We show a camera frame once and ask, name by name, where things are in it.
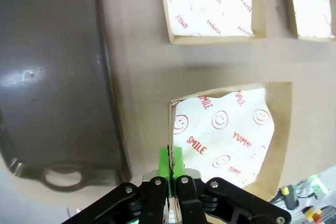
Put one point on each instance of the brown cardboard food box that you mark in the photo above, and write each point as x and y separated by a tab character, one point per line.
290	11
282	129
260	3

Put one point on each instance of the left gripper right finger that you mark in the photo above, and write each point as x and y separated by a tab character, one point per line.
189	197

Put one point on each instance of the white red printed paper liner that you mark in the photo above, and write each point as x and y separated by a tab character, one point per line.
210	3
223	140
312	3

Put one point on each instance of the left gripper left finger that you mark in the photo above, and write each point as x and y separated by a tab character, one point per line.
152	197

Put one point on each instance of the yellow box red button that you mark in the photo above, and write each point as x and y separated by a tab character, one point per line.
313	211

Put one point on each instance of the brown plastic serving tray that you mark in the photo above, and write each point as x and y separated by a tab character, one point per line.
52	51

